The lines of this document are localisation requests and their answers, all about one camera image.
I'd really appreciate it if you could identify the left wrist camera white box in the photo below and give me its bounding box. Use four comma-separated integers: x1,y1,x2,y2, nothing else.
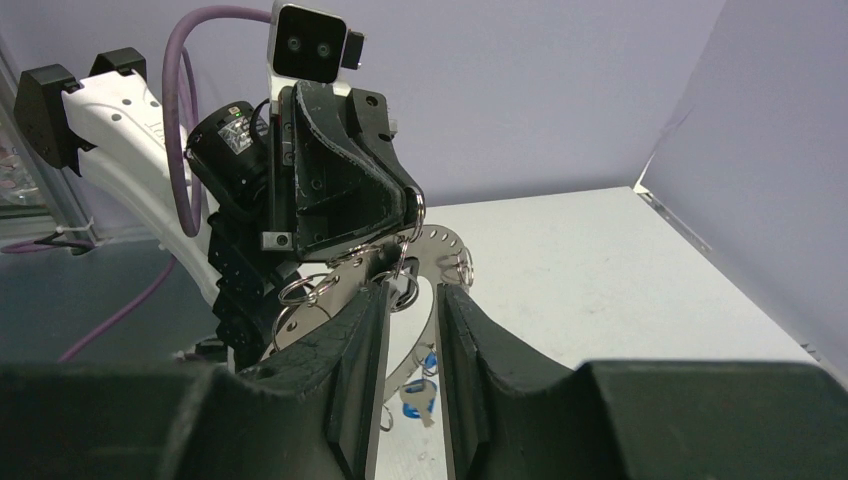
266,1,366,100

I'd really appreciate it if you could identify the key with black tag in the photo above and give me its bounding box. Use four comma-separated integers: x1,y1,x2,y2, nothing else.
383,258,421,313

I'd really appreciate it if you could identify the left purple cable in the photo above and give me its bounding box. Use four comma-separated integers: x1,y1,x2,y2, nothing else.
0,5,274,364

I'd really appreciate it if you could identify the aluminium rail right edge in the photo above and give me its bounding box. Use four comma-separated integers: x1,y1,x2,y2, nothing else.
633,183,712,256

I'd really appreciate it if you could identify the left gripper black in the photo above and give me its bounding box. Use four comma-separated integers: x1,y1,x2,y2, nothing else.
262,81,423,260

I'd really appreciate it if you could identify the blue key tag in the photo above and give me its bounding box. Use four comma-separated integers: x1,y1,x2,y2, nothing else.
399,353,438,428

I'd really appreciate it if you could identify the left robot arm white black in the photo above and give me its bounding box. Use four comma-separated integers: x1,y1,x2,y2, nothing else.
13,48,426,366

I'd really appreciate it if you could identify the large perforated metal keyring disc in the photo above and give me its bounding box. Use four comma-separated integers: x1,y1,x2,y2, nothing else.
261,188,477,432

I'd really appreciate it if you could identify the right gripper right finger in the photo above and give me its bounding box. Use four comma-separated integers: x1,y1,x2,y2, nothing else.
436,286,847,479

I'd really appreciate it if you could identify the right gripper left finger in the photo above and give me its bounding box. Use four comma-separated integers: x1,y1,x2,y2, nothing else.
1,283,391,479

